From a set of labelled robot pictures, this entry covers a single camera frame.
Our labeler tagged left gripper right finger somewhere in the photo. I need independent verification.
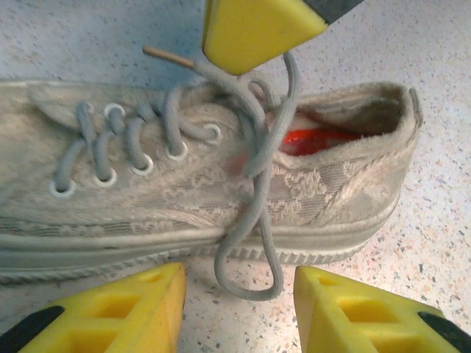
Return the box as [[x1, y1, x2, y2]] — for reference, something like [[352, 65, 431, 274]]
[[293, 265, 471, 353]]

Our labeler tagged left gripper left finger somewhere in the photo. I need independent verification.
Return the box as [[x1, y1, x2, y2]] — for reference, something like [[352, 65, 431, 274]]
[[0, 261, 187, 353]]

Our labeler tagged beige lace sneaker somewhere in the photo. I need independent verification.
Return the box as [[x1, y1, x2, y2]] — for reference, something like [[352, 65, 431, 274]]
[[0, 79, 424, 286]]

